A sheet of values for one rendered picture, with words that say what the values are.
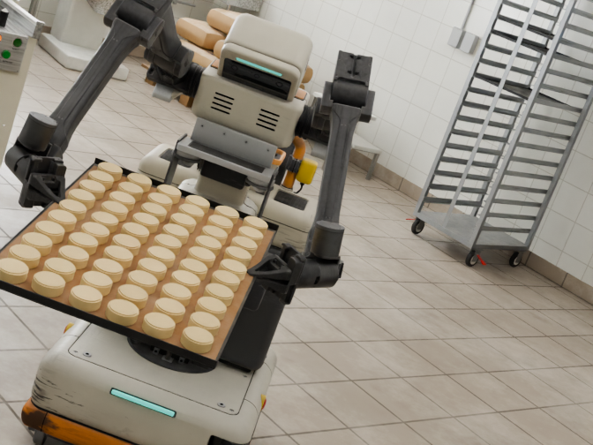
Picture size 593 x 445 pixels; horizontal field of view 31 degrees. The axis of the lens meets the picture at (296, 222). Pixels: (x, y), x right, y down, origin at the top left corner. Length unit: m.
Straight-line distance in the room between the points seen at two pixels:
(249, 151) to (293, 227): 0.40
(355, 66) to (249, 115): 0.53
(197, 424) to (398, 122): 5.15
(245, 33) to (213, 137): 0.28
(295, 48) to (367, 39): 5.50
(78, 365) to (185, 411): 0.32
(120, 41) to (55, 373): 1.09
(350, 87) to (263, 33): 0.51
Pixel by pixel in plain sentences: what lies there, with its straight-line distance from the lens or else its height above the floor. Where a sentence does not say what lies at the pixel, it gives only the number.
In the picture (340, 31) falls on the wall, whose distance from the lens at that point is 8.45.
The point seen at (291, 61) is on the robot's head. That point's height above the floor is 1.26.
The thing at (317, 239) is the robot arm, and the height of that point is 1.04.
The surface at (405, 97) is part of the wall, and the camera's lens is 7.90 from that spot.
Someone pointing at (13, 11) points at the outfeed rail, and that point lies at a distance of 4.38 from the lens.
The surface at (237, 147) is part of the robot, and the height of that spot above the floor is 1.00.
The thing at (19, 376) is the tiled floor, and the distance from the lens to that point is 3.51.
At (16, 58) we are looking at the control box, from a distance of 4.19.
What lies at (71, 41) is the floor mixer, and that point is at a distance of 8.43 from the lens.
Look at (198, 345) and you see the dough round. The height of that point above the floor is 0.94.
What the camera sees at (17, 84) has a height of 0.65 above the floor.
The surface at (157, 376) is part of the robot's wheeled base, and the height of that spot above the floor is 0.28.
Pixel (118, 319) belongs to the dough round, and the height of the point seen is 0.94.
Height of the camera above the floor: 1.61
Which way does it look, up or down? 15 degrees down
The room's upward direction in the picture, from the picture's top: 20 degrees clockwise
